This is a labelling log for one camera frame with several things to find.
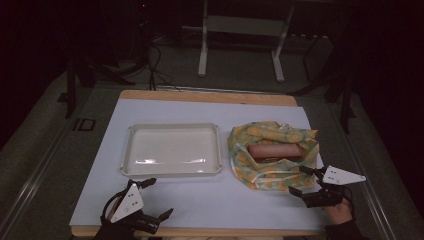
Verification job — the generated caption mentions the aluminium rail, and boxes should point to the aluminium rail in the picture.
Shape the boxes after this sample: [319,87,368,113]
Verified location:
[0,109,85,240]
[333,126,398,240]

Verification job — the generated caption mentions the white metal stand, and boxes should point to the white metal stand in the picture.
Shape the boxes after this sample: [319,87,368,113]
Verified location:
[182,0,296,83]

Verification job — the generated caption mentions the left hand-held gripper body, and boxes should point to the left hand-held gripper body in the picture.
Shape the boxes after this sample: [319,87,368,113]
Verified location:
[99,182,161,236]

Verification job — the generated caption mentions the pink sausage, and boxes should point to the pink sausage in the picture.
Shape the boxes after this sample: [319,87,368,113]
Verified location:
[247,143,303,161]

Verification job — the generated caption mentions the person's right hand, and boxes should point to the person's right hand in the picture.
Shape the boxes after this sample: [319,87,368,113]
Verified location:
[324,199,355,226]

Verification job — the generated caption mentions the yellow green patterned cloth bag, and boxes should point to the yellow green patterned cloth bag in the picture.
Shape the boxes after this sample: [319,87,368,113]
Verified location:
[227,120,320,192]

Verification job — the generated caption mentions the white plastic tray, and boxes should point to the white plastic tray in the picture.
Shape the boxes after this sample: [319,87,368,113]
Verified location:
[119,122,224,178]

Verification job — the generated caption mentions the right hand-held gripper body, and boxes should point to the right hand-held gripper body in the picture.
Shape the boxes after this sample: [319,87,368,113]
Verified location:
[304,164,368,210]

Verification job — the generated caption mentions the dark metal stand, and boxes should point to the dark metal stand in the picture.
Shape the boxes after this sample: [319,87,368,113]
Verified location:
[289,33,357,135]
[57,58,136,120]

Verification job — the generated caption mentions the black floor socket plate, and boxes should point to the black floor socket plate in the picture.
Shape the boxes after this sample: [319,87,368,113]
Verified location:
[72,117,97,132]

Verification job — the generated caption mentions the black cables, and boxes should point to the black cables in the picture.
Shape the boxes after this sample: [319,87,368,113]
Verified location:
[145,39,182,92]

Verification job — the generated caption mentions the white table mat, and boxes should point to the white table mat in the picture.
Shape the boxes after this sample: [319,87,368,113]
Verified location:
[69,98,330,232]

